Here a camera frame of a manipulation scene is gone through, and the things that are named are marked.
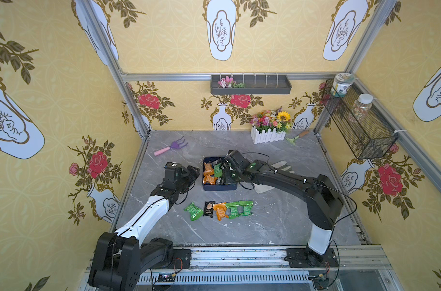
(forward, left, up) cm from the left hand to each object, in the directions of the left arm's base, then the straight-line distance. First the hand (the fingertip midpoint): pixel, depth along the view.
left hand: (190, 172), depth 87 cm
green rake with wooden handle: (+30, -62, -11) cm, 70 cm away
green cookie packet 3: (-14, -27, -10) cm, 32 cm away
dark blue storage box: (+10, -12, -7) cm, 17 cm away
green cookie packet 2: (-16, -2, -10) cm, 19 cm away
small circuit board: (-40, +8, -14) cm, 43 cm away
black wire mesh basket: (+10, -81, +18) cm, 84 cm away
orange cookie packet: (-15, -15, -10) cm, 23 cm away
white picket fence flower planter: (+30, -44, +2) cm, 53 cm away
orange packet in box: (+5, -8, -9) cm, 13 cm away
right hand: (+1, -19, -2) cm, 19 cm away
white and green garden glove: (+10, -49, -11) cm, 51 cm away
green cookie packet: (-16, -21, -10) cm, 28 cm away
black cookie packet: (-14, -8, -10) cm, 19 cm away
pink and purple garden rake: (+29, +14, -13) cm, 35 cm away
